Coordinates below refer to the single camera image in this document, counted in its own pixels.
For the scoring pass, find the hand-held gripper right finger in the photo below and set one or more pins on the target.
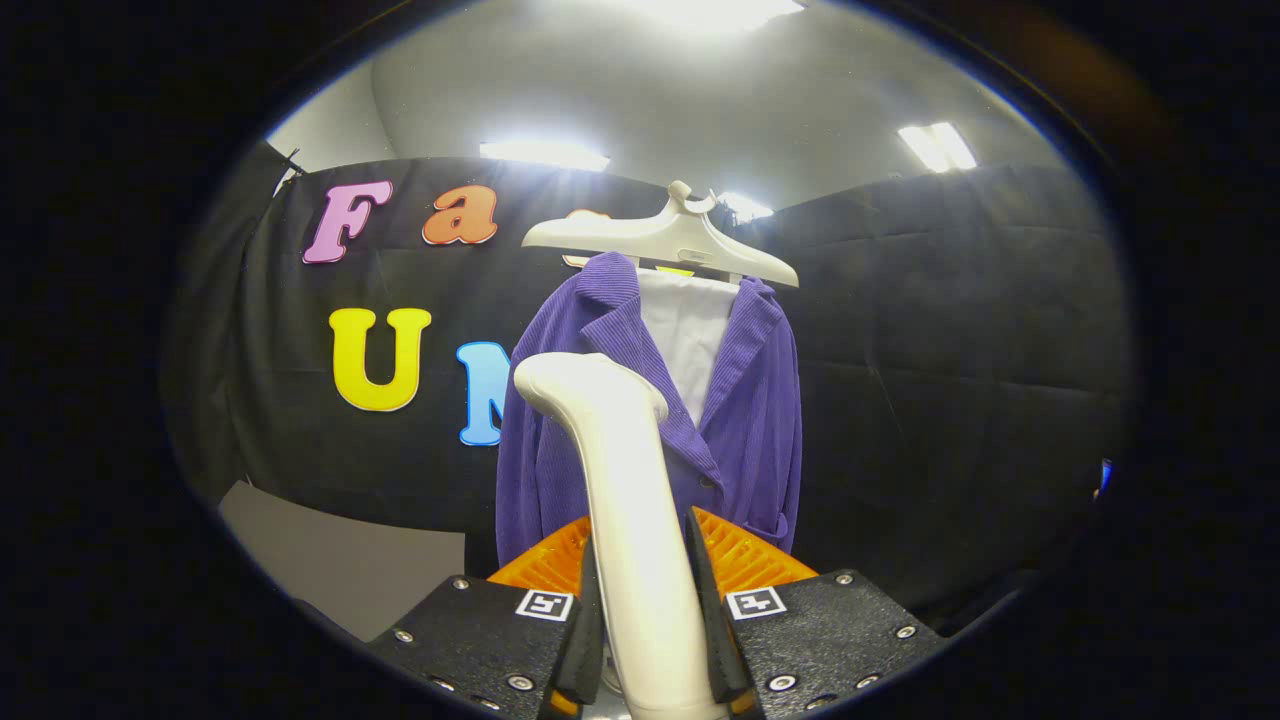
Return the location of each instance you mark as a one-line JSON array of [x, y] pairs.
[[708, 620]]

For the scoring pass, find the black quilted curtain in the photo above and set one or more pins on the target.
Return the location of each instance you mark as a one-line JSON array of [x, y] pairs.
[[950, 400], [210, 350]]

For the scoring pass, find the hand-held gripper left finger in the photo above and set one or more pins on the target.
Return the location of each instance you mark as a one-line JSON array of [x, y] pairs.
[[592, 620]]

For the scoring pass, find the black cloth clamp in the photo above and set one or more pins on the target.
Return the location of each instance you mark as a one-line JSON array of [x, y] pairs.
[[292, 160]]

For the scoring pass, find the white plastic clothes hanger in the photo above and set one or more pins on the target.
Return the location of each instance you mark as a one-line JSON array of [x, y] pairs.
[[680, 240]]

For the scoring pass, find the white ironing backing board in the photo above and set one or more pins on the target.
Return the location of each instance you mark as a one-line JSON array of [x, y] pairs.
[[690, 340]]

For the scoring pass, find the white garment steamer head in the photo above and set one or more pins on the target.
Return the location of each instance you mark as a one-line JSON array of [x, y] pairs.
[[630, 500]]

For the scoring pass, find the blue glowing screen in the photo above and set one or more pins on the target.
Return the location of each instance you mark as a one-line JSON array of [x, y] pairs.
[[1106, 478]]

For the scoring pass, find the grey cabinet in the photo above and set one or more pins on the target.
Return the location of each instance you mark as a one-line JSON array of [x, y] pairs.
[[350, 570]]

